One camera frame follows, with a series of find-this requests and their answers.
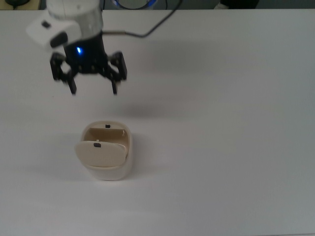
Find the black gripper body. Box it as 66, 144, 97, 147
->
63, 30, 111, 75

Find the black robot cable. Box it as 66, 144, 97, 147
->
101, 0, 184, 39

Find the black round device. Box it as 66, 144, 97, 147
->
5, 0, 30, 7

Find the wooden desk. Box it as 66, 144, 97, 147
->
0, 0, 41, 11

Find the black background object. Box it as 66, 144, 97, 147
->
213, 0, 259, 10

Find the small white lidded bin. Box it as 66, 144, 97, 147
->
74, 120, 134, 181

